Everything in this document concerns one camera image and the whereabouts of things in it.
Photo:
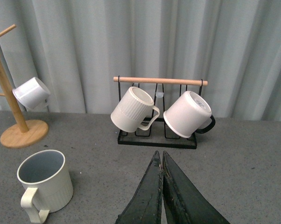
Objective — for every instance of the white mug black handle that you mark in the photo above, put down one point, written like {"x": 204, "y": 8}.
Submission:
{"x": 189, "y": 114}

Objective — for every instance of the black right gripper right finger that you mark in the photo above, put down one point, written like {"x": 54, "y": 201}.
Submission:
{"x": 184, "y": 204}

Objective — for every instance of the cream ribbed mug grey inside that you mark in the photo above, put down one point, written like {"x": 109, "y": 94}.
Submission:
{"x": 46, "y": 180}

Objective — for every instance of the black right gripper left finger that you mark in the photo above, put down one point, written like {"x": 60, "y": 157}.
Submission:
{"x": 145, "y": 207}

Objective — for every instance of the black wire mug rack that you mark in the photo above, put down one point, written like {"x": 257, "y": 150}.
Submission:
{"x": 159, "y": 134}

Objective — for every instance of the cream ribbed mug on rack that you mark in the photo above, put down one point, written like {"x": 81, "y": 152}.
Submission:
{"x": 132, "y": 109}

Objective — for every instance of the white mug on tree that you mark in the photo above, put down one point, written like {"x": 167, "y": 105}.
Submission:
{"x": 32, "y": 94}

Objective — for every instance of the wooden mug tree stand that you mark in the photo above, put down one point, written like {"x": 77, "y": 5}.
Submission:
{"x": 25, "y": 132}

